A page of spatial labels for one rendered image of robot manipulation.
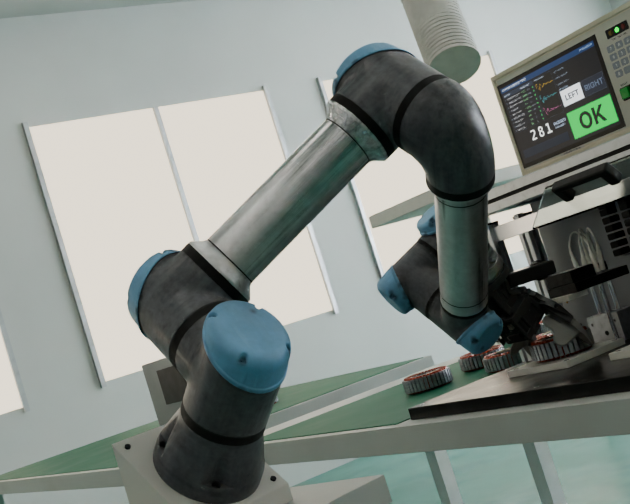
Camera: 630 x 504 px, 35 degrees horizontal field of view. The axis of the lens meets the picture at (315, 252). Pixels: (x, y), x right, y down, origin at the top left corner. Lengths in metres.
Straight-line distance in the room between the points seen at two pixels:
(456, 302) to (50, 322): 4.70
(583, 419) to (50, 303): 4.88
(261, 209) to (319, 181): 0.09
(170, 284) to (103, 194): 5.03
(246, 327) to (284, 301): 5.46
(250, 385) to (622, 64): 0.90
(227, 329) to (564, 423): 0.54
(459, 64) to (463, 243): 1.65
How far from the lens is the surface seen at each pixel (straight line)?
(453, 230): 1.44
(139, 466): 1.38
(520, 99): 1.97
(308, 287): 6.85
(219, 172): 6.73
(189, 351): 1.29
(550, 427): 1.55
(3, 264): 6.09
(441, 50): 3.01
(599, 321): 1.94
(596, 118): 1.86
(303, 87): 7.29
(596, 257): 1.98
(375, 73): 1.39
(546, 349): 1.80
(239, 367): 1.24
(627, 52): 1.80
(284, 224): 1.36
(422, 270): 1.67
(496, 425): 1.63
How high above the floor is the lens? 0.98
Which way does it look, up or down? 4 degrees up
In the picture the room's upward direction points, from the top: 18 degrees counter-clockwise
